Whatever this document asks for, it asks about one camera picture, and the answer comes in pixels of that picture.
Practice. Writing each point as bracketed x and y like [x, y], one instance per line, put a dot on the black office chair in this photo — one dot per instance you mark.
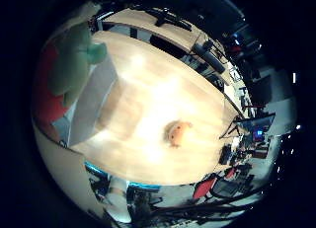
[227, 188]

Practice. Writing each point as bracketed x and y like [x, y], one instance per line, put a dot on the orange plush toy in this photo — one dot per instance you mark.
[177, 133]

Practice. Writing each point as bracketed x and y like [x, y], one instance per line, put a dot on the long black device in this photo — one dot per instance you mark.
[209, 58]

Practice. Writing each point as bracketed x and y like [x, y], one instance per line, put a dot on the black monitor stand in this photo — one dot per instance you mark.
[230, 131]

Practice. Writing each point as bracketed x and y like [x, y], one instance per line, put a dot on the black device on desk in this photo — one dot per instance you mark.
[225, 154]

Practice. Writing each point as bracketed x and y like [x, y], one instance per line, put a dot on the metal table frame rail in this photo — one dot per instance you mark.
[143, 186]

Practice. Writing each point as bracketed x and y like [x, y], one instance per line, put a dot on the small red office chair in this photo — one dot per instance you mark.
[230, 173]

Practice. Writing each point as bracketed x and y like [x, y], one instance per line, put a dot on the computer monitor with blue screen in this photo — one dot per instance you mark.
[260, 120]

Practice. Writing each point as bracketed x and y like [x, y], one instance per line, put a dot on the wooden background desk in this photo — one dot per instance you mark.
[171, 27]

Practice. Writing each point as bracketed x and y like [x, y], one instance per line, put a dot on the grey mesh container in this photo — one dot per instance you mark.
[95, 96]

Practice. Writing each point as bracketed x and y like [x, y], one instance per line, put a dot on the red strawberry plush toy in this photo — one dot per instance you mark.
[70, 66]

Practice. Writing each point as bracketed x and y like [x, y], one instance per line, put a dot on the large red office chair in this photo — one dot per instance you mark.
[204, 188]

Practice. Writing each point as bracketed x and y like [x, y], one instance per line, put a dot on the small lit screen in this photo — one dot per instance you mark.
[259, 133]

